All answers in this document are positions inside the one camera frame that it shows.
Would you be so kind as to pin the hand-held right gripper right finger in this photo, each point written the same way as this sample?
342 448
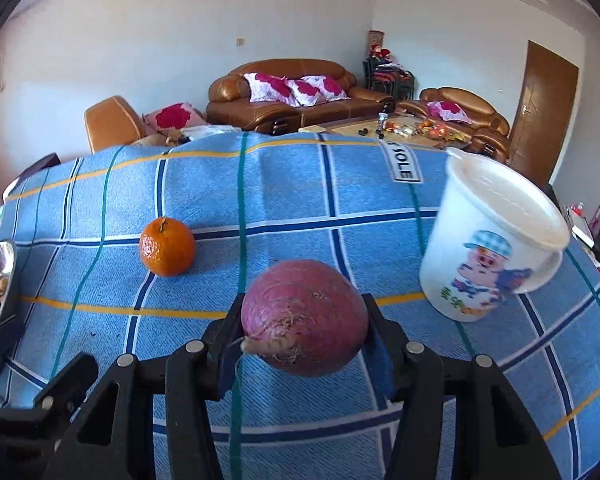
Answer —
380 367

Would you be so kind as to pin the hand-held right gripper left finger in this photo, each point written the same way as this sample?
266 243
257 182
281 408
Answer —
227 365

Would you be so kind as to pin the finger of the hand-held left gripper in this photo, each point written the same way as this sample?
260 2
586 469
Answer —
2 337
75 375

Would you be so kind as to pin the red onion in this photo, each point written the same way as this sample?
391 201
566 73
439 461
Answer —
305 310

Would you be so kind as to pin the orange with stem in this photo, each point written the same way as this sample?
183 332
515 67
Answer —
167 250

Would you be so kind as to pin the dark stool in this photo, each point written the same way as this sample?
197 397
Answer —
35 167

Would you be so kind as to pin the blue plaid cloth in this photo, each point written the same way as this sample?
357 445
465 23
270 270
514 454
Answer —
290 200

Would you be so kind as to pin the white cartoon mug with lid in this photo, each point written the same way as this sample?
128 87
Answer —
480 200

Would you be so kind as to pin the white crumpled cloth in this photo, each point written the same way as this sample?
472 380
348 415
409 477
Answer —
202 132

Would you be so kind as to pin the orange leather chair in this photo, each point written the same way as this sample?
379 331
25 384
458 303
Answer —
112 125

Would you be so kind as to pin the pile of snacks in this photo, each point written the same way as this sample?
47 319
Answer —
420 129

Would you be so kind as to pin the wooden coffee table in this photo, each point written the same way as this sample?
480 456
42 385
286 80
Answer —
340 127

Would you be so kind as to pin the television stand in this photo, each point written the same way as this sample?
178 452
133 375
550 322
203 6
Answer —
580 225

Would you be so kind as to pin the white pillow with red flower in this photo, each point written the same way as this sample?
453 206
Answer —
327 86
302 92
449 111
267 87
172 116

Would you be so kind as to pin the brown leather sofa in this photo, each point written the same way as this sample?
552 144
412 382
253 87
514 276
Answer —
305 115

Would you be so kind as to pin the brown leather armchair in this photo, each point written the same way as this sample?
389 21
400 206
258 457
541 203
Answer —
460 97

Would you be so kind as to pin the stacked black chairs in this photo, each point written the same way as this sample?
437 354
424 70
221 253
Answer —
387 80

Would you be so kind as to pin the brown wooden door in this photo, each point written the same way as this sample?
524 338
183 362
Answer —
542 110

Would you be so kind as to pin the red plush toy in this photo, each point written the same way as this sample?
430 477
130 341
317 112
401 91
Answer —
380 52

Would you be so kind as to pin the tall brown vase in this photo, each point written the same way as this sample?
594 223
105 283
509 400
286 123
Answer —
376 37

